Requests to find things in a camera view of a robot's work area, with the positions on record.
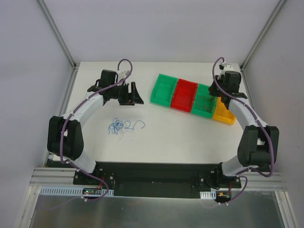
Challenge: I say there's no coloured wire bundle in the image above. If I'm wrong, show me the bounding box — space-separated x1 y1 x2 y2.
106 117 146 141

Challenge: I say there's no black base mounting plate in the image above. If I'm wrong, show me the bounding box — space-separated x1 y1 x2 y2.
72 161 240 199

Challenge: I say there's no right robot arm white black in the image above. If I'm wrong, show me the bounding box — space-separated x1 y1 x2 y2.
209 71 279 188

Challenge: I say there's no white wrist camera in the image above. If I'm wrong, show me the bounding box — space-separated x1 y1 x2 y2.
117 70 130 81
218 61 234 77

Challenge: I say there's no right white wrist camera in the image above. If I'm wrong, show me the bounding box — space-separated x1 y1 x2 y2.
218 61 234 77

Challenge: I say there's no aluminium frame post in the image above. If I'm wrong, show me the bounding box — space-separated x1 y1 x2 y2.
240 0 288 72
36 0 77 70

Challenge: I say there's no yellow plastic bin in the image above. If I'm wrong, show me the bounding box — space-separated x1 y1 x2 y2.
212 97 236 125

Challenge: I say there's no right aluminium frame post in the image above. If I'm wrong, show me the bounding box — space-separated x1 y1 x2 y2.
240 0 288 72

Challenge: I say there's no right green plastic bin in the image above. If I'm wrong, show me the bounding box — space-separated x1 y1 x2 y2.
191 84 217 118

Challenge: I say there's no white cable duct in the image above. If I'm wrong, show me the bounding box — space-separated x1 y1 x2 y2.
40 186 114 197
199 190 217 200

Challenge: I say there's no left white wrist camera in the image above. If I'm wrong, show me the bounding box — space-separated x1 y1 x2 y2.
117 70 130 81

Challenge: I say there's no left white cable duct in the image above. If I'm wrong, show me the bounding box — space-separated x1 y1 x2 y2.
40 186 114 197

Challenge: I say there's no left aluminium frame post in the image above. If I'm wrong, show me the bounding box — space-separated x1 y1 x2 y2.
36 0 77 70

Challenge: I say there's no left green plastic bin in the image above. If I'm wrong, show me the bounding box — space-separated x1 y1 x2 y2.
150 74 178 107

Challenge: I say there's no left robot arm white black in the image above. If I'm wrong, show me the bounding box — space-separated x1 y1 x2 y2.
47 70 144 185

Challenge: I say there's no right white cable duct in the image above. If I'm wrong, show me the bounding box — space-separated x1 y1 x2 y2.
199 190 217 200

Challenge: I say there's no red plastic bin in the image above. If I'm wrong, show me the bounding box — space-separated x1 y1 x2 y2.
170 79 198 113

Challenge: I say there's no green plastic bin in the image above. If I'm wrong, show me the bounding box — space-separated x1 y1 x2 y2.
191 84 217 118
150 74 178 107

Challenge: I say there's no orange red thin wire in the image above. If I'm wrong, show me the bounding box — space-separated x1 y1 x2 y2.
196 95 216 114

